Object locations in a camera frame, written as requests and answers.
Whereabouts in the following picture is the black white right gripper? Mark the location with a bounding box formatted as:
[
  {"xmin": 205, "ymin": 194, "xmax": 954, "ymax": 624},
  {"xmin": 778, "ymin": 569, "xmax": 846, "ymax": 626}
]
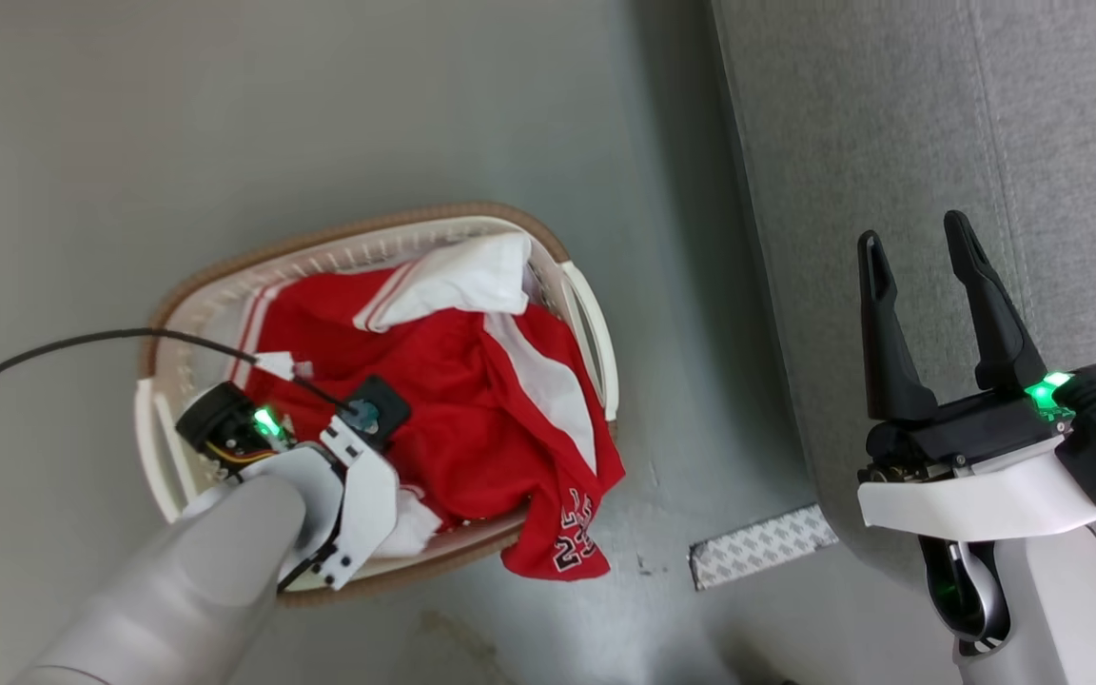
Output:
[{"xmin": 855, "ymin": 210, "xmax": 1096, "ymax": 544}]

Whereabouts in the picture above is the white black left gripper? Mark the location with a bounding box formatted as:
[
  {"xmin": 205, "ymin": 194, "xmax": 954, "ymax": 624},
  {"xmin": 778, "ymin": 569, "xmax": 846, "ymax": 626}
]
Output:
[{"xmin": 175, "ymin": 381, "xmax": 401, "ymax": 592}]

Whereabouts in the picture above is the red and white jersey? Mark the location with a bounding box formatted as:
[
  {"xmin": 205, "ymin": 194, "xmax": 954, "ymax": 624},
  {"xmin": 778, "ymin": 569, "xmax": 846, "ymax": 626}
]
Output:
[{"xmin": 236, "ymin": 232, "xmax": 627, "ymax": 582}]

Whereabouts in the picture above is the grey fabric sofa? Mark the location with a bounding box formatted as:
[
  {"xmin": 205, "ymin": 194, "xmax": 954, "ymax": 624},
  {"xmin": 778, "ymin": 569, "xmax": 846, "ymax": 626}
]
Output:
[{"xmin": 709, "ymin": 0, "xmax": 1096, "ymax": 657}]

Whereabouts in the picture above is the white plastic laundry basket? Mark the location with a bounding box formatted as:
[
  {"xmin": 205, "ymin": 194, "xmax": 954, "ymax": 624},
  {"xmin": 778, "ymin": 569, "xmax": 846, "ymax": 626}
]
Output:
[{"xmin": 134, "ymin": 201, "xmax": 621, "ymax": 610}]

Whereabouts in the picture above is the grey patterned floor tape strip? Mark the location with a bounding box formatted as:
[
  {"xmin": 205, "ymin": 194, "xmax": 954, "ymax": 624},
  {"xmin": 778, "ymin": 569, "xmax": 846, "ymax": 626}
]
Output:
[{"xmin": 688, "ymin": 503, "xmax": 841, "ymax": 592}]

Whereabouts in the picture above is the thin black cable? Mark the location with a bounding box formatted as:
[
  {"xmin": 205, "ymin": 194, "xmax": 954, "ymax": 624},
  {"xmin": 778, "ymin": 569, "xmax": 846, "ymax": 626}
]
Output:
[{"xmin": 0, "ymin": 327, "xmax": 364, "ymax": 685}]

